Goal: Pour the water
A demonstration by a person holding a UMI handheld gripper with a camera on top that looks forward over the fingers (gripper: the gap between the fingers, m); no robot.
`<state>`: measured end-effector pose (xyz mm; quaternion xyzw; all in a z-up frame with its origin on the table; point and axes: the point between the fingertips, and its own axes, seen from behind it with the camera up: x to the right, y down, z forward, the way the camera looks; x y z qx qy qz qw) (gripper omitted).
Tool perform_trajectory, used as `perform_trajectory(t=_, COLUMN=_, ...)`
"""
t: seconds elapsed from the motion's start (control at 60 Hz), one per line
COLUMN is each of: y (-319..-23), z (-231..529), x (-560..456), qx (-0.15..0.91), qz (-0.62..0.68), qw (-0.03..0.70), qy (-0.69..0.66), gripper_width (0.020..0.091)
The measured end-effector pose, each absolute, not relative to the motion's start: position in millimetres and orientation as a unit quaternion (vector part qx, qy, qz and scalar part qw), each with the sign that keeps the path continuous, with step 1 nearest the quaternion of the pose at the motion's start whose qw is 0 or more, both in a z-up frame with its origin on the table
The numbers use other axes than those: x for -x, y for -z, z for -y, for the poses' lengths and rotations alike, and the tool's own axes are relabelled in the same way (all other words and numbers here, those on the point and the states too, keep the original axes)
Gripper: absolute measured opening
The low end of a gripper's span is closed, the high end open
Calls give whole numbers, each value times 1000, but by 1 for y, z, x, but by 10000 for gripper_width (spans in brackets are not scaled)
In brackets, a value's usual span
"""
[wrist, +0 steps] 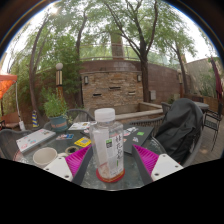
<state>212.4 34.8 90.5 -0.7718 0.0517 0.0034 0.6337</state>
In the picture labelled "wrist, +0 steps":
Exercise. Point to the small yellow card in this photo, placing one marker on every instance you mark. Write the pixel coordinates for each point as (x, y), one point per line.
(82, 142)

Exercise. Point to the silver laptop with stickers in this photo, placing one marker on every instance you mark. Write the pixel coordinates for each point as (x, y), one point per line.
(35, 140)

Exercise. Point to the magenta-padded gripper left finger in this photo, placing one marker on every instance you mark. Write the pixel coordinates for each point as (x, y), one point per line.
(78, 160)

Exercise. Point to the clear white-capped drink bottle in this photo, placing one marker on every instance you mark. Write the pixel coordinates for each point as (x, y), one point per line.
(108, 146)

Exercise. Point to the grey wall box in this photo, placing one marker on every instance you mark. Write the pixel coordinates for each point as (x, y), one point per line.
(153, 95)

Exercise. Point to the closed maroon patio umbrella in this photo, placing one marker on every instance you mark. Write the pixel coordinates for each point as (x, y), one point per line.
(217, 80)

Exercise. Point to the globe lamp post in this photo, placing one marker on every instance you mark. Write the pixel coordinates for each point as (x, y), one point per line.
(59, 78)

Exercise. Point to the slim leaning tree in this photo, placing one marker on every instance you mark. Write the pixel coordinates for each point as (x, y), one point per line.
(182, 76)

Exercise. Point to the dark laptop with stickers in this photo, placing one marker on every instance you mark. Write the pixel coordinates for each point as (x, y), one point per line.
(141, 140)

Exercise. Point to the wall lamp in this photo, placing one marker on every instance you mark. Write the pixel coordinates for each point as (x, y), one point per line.
(86, 80)
(139, 78)

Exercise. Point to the round dark patio table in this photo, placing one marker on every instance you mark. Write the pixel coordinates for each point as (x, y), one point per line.
(202, 105)

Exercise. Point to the dark tape roll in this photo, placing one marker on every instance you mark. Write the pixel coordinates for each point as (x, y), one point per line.
(71, 149)

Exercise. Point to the blue yellow striped post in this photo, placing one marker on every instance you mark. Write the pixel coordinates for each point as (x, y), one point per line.
(35, 119)

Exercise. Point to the curved-trunk tall tree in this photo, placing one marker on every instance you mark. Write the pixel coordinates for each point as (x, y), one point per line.
(32, 93)

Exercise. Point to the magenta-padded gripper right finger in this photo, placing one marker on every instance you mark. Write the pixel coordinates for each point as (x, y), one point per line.
(146, 160)

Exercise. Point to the black backpack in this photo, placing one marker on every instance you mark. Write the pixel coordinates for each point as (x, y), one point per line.
(180, 130)

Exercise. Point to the white printed booklet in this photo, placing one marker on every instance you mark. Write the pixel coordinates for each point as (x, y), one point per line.
(79, 126)

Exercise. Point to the orange canopy tent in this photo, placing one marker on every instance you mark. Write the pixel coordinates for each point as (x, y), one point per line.
(6, 85)

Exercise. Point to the green plant in teal pot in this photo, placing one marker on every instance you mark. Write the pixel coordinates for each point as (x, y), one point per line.
(55, 108)

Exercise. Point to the dark-trunked tall tree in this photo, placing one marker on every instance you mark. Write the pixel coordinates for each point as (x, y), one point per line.
(145, 83)

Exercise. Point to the small colourful card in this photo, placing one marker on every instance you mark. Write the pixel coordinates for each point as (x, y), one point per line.
(65, 136)

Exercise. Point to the cream ribbed cup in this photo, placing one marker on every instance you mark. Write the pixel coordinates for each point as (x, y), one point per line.
(45, 157)

